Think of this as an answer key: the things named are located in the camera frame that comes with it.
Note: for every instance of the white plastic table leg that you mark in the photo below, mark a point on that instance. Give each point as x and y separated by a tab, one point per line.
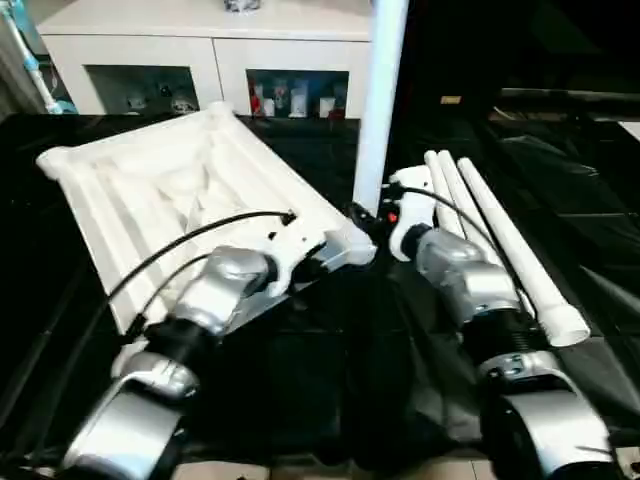
462	200
520	260
438	190
380	100

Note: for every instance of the white plastic table top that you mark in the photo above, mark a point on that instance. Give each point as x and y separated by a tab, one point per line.
170	190

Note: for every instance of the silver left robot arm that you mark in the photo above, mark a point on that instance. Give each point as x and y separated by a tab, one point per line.
190	330

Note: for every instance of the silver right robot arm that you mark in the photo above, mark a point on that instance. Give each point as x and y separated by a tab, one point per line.
500	330

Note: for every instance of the black plastic mat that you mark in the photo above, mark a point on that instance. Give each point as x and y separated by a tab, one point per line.
330	380

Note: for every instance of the small tan tag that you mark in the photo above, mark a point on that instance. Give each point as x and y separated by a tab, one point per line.
450	100

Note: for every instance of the small grey object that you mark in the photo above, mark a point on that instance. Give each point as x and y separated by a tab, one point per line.
242	5

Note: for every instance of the white flat board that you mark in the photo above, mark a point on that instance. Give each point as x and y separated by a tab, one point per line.
631	130

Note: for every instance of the white cabinet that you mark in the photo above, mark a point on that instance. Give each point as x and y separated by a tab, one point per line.
150	45

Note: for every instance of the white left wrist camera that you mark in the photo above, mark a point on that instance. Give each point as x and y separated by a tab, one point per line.
298	248

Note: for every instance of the black metal rail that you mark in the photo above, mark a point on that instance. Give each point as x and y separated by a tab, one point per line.
570	97

